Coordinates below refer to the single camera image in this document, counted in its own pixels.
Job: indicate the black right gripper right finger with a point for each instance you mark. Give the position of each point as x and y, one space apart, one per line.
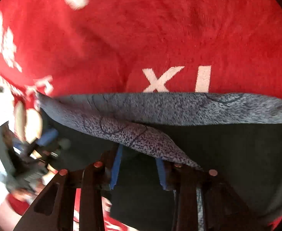
202 201

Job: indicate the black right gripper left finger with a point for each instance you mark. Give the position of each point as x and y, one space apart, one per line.
53 209

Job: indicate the black pants grey waistband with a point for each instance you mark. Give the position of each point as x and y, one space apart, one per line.
237 134

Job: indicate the person's left hand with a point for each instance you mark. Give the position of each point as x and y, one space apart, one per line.
28 124

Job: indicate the red blanket white characters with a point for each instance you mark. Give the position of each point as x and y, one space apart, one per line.
61 48

